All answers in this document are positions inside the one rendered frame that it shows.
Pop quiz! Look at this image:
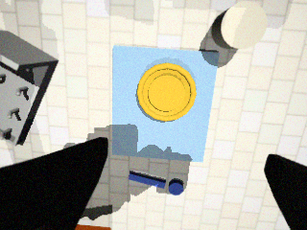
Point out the yellow plate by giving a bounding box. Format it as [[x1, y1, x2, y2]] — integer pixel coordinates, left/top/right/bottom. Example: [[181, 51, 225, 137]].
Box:
[[137, 62, 197, 122]]

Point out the light blue flat mat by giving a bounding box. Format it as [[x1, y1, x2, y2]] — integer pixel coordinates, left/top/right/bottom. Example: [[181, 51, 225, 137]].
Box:
[[112, 45, 220, 163]]

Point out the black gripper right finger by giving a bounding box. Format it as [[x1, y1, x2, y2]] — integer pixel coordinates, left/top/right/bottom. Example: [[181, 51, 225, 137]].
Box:
[[264, 154, 307, 230]]

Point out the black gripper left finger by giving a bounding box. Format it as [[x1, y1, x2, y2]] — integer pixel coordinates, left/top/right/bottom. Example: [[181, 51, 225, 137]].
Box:
[[0, 137, 108, 230]]

